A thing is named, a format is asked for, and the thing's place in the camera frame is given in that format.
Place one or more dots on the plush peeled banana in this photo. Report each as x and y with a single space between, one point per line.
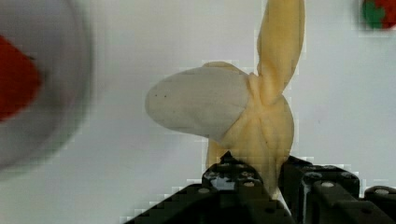
243 114

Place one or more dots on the red green strawberry toy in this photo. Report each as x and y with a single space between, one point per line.
379 14

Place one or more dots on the grey oval plate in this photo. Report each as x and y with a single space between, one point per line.
57 36

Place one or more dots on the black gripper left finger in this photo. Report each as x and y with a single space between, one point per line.
231 192

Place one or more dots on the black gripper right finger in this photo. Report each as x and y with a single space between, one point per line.
326 194

